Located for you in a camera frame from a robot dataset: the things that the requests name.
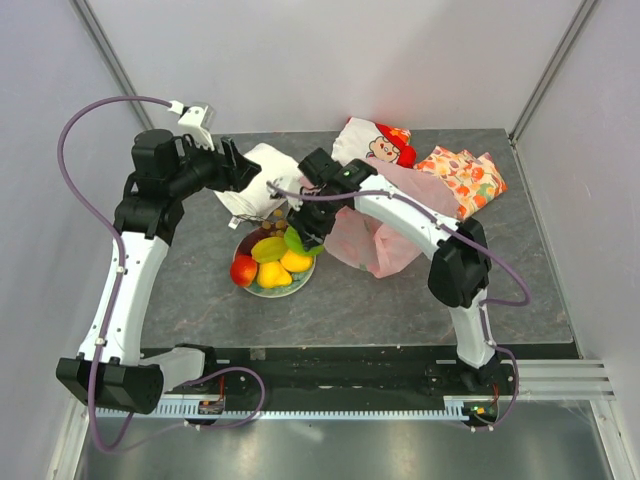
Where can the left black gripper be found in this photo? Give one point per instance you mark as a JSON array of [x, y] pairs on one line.
[[232, 170]]

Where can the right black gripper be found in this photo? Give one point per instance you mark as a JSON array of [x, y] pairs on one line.
[[312, 234]]

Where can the green fake fruit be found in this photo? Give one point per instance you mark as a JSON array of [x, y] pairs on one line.
[[294, 243]]

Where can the yellow fake lemon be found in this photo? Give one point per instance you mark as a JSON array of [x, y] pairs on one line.
[[296, 263]]

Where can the brown longan bunch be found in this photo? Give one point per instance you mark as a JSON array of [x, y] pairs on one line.
[[273, 224]]

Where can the yellow green star fruit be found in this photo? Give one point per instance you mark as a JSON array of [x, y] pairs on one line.
[[270, 249]]

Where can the pink plastic bag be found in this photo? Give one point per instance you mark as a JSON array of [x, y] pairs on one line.
[[362, 242]]

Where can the yellow fake pear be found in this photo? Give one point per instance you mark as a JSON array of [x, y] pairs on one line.
[[273, 275]]

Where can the dark red fake fruit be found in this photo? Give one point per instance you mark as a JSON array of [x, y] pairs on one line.
[[246, 245]]

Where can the red fake apple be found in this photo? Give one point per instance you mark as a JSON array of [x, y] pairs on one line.
[[243, 270]]

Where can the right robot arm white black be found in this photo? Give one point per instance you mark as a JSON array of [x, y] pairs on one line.
[[459, 263]]

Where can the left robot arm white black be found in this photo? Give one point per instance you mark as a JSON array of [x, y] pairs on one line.
[[108, 370]]

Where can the white folded towel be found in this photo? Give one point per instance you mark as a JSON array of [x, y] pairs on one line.
[[254, 202]]

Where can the red teal floral plate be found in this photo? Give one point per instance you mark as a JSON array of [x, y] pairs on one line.
[[299, 280]]

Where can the cartoon print folded cloth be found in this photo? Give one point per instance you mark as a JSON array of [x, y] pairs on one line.
[[361, 138]]

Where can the orange floral folded cloth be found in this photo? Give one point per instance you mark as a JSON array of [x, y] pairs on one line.
[[473, 181]]

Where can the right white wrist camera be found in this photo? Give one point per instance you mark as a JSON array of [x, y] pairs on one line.
[[288, 189]]

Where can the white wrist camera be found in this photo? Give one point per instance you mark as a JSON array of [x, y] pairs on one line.
[[288, 189], [195, 120]]

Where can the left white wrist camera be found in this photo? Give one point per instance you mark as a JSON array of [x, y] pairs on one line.
[[195, 120]]

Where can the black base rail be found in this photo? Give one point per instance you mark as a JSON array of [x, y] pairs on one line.
[[431, 372]]

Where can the grey cable duct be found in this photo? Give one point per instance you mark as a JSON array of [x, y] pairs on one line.
[[192, 408]]

